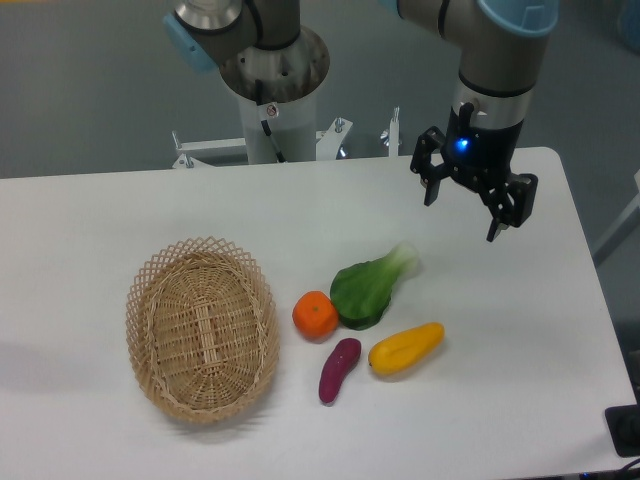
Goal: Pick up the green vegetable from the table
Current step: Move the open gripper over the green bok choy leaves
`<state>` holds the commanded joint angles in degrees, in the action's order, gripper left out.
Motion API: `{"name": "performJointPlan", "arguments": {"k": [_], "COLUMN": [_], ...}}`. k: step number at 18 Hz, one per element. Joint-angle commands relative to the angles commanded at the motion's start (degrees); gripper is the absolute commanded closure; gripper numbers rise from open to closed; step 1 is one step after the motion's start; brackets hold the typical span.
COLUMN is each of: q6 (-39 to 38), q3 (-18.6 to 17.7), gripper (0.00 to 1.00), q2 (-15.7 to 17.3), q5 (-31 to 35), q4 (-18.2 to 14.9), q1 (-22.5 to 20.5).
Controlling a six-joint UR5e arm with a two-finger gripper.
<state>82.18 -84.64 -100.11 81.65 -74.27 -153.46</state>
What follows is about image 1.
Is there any black device at table corner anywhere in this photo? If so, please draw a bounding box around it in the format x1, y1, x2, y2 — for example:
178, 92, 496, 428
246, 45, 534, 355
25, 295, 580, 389
605, 404, 639, 458

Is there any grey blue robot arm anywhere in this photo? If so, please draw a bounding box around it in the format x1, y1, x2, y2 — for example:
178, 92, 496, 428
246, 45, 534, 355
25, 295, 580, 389
163, 1, 559, 238

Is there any orange tangerine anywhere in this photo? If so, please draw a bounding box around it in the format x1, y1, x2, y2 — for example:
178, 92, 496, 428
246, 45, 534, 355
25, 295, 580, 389
292, 290, 339, 340

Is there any purple sweet potato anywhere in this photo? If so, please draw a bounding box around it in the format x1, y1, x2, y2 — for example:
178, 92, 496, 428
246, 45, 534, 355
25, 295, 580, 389
318, 338, 362, 405

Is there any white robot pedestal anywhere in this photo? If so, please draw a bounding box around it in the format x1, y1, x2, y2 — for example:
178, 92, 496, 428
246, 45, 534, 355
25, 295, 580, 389
236, 93, 317, 165

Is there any green bok choy vegetable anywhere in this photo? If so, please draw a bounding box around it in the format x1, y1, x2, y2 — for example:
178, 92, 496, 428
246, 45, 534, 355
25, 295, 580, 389
330, 242, 419, 331

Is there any black cable on pedestal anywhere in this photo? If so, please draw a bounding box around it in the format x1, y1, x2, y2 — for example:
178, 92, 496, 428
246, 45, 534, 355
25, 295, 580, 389
254, 79, 288, 164

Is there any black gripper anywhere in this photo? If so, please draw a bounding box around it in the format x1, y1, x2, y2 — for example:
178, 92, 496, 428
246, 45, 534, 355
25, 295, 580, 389
410, 103, 538, 242

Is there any yellow mango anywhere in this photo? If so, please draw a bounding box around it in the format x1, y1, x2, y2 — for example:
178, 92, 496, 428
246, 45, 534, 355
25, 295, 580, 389
368, 322, 445, 377

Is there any white metal mounting frame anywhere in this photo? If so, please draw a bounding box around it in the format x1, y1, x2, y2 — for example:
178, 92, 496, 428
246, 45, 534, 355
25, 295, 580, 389
170, 105, 402, 169

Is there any woven wicker basket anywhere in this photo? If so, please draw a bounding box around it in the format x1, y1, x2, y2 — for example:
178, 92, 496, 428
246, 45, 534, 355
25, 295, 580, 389
126, 237, 279, 425

